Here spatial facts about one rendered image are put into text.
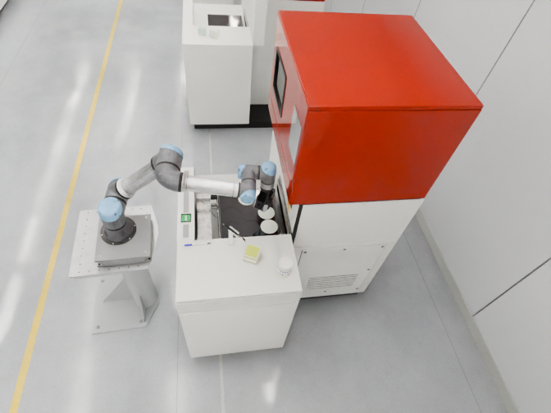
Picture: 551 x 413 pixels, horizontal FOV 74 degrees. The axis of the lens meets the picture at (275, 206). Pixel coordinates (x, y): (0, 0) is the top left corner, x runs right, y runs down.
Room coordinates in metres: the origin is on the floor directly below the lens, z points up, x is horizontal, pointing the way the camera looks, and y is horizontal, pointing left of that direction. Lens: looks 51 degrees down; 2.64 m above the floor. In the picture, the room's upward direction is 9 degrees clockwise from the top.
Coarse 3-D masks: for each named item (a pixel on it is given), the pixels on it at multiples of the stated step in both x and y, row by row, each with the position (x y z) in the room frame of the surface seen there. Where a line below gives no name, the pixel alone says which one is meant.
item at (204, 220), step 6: (210, 198) 1.40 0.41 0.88; (198, 204) 1.34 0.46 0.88; (198, 216) 1.25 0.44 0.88; (204, 216) 1.26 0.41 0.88; (210, 216) 1.27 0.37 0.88; (198, 222) 1.21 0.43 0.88; (204, 222) 1.22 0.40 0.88; (210, 222) 1.23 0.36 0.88; (198, 228) 1.17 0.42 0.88; (204, 228) 1.18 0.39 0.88; (210, 228) 1.19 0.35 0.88; (198, 234) 1.13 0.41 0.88; (204, 234) 1.14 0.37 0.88; (210, 234) 1.14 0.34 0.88
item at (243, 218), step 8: (224, 200) 1.39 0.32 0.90; (232, 200) 1.40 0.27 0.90; (272, 200) 1.45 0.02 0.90; (224, 208) 1.33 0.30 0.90; (232, 208) 1.34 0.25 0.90; (240, 208) 1.35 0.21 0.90; (248, 208) 1.36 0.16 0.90; (224, 216) 1.27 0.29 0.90; (232, 216) 1.28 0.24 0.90; (240, 216) 1.29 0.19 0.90; (248, 216) 1.30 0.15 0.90; (256, 216) 1.30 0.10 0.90; (232, 224) 1.23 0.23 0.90; (240, 224) 1.23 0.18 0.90; (248, 224) 1.24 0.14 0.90; (256, 224) 1.25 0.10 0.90; (224, 232) 1.16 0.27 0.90; (240, 232) 1.18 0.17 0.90; (248, 232) 1.19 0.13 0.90; (256, 232) 1.19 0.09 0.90; (264, 232) 1.20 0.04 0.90; (280, 232) 1.22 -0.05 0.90
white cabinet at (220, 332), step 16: (288, 304) 0.83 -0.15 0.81; (192, 320) 0.69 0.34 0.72; (208, 320) 0.72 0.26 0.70; (224, 320) 0.74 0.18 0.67; (240, 320) 0.76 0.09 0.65; (256, 320) 0.78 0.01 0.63; (272, 320) 0.81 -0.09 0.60; (288, 320) 0.83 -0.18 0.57; (192, 336) 0.69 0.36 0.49; (208, 336) 0.71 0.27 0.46; (224, 336) 0.74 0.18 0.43; (240, 336) 0.76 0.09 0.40; (256, 336) 0.79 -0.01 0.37; (272, 336) 0.82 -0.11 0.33; (192, 352) 0.68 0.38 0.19; (208, 352) 0.71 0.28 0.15; (224, 352) 0.74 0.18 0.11
